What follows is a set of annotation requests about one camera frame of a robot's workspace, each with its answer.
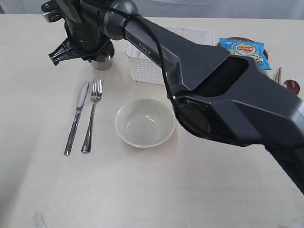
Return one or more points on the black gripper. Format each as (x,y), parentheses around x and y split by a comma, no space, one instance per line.
(84,39)

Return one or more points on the silver fork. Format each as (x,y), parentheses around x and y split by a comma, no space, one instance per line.
(96,95)

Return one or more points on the silver table knife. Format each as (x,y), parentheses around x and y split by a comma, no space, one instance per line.
(79,107)

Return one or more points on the white speckled ceramic bowl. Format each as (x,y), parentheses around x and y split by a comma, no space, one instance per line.
(144,122)

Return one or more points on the blue chips bag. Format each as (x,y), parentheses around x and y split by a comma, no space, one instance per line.
(248,49)

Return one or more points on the brown round plate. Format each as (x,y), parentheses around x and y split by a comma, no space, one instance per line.
(246,39)

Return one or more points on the dark red wooden spoon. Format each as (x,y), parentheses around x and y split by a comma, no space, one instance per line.
(292,86)

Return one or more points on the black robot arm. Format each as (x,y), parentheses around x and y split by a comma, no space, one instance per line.
(215,95)

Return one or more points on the white perforated plastic basket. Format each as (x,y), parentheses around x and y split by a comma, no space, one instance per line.
(146,71)

